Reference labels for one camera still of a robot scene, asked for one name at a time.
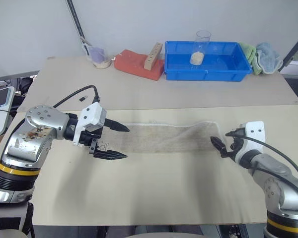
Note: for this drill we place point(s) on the black ribbed stand pole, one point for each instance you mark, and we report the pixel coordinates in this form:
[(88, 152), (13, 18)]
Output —
[(75, 18)]

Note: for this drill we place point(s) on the blue plastic bin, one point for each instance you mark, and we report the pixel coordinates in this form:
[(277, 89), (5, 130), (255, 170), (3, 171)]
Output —
[(178, 67)]

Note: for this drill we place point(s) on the green cloth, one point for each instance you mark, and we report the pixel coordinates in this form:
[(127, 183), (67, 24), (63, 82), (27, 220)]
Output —
[(248, 50)]

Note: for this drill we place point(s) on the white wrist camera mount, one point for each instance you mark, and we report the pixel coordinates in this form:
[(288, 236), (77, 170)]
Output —
[(94, 115), (257, 129)]

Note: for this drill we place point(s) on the wooden block with holes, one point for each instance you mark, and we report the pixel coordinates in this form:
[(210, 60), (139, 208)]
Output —
[(152, 55)]

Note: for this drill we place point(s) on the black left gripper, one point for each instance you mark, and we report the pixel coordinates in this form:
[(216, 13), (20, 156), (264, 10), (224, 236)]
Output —
[(90, 137)]

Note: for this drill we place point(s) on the small black plug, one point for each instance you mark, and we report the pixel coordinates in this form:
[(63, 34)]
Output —
[(83, 98)]

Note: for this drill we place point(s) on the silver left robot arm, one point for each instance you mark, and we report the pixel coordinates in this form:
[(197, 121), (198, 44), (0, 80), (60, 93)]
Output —
[(34, 138)]

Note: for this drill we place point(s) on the light blue cloth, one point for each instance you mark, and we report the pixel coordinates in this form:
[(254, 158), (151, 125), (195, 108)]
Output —
[(268, 57)]

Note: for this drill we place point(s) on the clear measuring cup purple insert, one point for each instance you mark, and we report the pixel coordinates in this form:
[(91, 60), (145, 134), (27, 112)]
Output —
[(99, 55)]

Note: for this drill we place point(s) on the red brick block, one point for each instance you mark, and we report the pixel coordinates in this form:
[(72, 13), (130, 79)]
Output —
[(129, 62)]

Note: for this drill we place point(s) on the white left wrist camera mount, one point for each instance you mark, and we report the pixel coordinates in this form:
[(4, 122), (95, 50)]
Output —
[(94, 115)]

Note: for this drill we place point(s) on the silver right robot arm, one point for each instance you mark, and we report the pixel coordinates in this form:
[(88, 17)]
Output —
[(285, 188)]

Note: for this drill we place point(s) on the white device with dark screen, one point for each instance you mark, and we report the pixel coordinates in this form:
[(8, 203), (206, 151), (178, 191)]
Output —
[(0, 111)]

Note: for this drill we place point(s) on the beige long towel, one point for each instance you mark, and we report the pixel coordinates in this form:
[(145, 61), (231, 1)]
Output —
[(164, 138)]

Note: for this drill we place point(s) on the clear plastic cup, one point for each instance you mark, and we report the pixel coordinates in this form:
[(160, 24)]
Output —
[(203, 37)]

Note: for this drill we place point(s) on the black cluttered equipment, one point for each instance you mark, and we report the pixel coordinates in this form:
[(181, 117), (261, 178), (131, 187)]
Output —
[(26, 84)]

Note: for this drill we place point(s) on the black slanted stand pole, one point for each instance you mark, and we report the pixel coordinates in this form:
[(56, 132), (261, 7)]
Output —
[(296, 47)]

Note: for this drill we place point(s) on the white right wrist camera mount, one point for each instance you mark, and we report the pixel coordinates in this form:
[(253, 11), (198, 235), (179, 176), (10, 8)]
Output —
[(257, 129)]

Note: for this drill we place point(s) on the beige crumpled lump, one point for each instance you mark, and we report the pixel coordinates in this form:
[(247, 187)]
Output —
[(197, 58)]

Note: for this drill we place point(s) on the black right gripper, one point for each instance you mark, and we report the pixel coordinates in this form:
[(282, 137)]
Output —
[(229, 153)]

